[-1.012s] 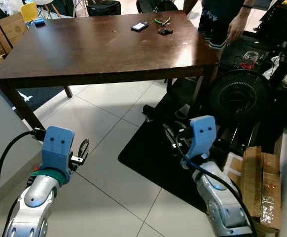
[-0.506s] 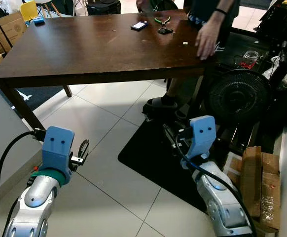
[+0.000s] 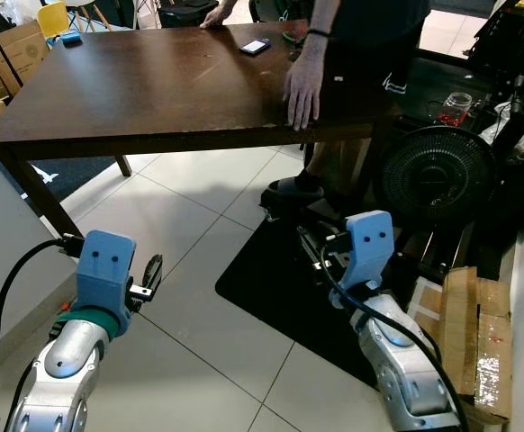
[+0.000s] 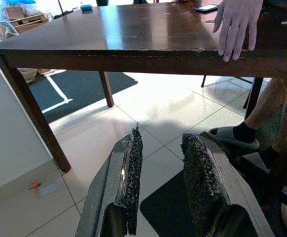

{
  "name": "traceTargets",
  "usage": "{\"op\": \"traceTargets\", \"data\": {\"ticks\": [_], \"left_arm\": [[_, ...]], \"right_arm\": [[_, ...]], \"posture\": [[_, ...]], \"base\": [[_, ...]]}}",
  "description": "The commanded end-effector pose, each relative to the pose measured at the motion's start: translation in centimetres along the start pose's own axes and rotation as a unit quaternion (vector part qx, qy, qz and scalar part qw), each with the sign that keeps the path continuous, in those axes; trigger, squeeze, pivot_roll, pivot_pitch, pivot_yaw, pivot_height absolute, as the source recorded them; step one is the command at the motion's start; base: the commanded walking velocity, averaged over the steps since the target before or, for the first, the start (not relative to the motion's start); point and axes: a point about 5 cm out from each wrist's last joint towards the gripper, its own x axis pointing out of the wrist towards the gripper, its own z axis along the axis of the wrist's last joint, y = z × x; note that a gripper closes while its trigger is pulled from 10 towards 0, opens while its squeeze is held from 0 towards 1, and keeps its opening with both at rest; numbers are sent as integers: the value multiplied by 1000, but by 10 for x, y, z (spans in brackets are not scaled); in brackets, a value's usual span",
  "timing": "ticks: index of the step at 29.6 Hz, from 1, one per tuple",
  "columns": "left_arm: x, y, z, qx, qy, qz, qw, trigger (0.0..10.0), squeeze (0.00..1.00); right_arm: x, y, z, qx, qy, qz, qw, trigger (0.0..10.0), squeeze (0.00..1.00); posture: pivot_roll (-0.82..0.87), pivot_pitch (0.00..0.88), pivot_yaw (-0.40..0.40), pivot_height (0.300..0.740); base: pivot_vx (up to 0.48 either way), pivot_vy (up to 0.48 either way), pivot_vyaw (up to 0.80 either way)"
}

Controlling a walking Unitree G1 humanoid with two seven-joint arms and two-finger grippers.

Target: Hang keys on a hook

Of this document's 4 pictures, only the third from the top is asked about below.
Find person's left hand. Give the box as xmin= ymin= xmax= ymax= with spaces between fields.
xmin=283 ymin=56 xmax=324 ymax=131

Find person's right hand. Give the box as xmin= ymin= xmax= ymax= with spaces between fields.
xmin=199 ymin=4 xmax=241 ymax=29

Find black floor mat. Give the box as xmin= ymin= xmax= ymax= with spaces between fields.
xmin=215 ymin=211 xmax=407 ymax=388

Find dark grey floor mat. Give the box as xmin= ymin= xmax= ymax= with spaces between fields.
xmin=19 ymin=155 xmax=123 ymax=203

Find black round floor fan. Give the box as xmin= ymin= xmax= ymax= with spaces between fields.
xmin=375 ymin=126 xmax=499 ymax=226

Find flattened cardboard pieces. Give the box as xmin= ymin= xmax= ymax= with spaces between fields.
xmin=406 ymin=265 xmax=513 ymax=424

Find glass jar with red contents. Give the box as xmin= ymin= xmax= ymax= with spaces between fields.
xmin=440 ymin=92 xmax=474 ymax=127

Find dark brown wooden table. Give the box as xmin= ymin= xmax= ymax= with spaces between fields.
xmin=0 ymin=20 xmax=407 ymax=239

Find person in dark clothes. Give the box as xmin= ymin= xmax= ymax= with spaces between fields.
xmin=264 ymin=0 xmax=436 ymax=212

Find black smartphone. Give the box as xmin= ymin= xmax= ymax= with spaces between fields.
xmin=240 ymin=39 xmax=272 ymax=57

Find brown cardboard box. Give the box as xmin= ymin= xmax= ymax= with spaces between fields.
xmin=0 ymin=22 xmax=51 ymax=131

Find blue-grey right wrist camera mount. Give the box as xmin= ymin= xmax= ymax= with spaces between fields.
xmin=341 ymin=210 xmax=398 ymax=293

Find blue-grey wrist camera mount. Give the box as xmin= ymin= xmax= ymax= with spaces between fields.
xmin=73 ymin=229 xmax=139 ymax=316
xmin=341 ymin=210 xmax=398 ymax=293

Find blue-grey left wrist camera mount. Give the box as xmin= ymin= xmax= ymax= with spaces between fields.
xmin=73 ymin=229 xmax=139 ymax=316

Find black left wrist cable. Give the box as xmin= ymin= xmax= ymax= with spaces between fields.
xmin=0 ymin=236 xmax=87 ymax=432

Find black metal equipment frame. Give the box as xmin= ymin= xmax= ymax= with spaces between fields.
xmin=397 ymin=0 xmax=524 ymax=145

